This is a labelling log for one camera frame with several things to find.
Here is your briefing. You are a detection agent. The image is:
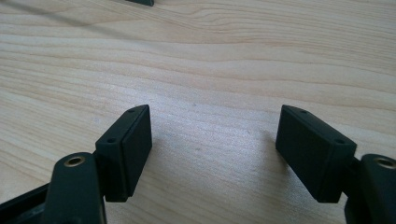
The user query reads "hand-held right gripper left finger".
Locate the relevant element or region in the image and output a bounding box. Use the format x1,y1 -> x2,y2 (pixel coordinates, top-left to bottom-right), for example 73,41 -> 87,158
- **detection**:
94,104 -> 153,203

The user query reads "small black object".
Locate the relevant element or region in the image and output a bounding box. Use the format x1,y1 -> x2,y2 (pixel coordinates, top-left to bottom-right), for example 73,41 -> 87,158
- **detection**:
125,0 -> 155,7

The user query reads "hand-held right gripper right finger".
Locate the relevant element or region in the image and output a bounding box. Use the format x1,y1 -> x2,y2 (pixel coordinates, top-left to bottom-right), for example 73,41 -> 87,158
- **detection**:
275,104 -> 358,204

